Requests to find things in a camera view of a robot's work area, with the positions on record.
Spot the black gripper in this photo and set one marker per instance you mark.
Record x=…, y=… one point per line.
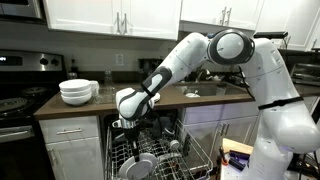
x=132, y=135

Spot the white dinner plate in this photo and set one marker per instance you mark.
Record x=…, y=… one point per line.
x=146, y=168
x=157, y=97

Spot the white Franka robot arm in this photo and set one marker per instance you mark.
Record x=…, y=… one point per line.
x=283, y=100

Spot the black dishwasher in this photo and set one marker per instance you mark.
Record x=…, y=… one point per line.
x=110, y=121

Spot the small white cup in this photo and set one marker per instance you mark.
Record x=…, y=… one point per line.
x=174, y=144

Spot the black cup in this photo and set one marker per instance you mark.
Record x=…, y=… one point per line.
x=187, y=145

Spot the clear glass dish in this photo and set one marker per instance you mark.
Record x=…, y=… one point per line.
x=106, y=96

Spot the clear glass bottle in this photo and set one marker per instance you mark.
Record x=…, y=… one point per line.
x=109, y=81

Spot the white mug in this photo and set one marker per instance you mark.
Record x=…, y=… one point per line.
x=95, y=88

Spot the white ceramic bowl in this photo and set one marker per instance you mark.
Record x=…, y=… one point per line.
x=76, y=100
x=76, y=93
x=74, y=84

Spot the white dish cloth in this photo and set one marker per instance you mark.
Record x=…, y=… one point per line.
x=192, y=95

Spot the white sink base cabinet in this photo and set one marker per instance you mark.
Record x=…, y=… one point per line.
x=206, y=115

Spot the black coffee maker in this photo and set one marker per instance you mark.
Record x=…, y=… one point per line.
x=148, y=66

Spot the orange black clamp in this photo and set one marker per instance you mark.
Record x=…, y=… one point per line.
x=222, y=154

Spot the steel kitchen sink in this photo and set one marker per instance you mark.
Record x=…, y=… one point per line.
x=206, y=90

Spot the wooden board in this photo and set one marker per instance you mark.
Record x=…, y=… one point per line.
x=235, y=146

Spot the steel faucet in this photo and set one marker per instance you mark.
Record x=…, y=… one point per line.
x=201, y=75

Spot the dark glass bottle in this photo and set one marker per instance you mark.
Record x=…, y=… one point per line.
x=74, y=66

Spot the black purple tool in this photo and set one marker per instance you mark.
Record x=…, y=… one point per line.
x=238, y=163

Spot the clear cup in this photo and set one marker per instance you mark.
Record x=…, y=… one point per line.
x=221, y=90

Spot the black dish drying rack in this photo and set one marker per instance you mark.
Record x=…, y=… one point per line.
x=231, y=80

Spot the white upper cabinet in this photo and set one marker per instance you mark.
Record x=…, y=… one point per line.
x=200, y=13
x=296, y=16
x=83, y=16

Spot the black steel stove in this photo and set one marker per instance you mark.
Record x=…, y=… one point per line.
x=20, y=60

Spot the steel microwave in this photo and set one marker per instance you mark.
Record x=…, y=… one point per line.
x=20, y=8

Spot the black toaster oven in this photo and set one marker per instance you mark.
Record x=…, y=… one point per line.
x=305, y=75

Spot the white wall outlet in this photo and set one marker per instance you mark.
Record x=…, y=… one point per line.
x=119, y=59

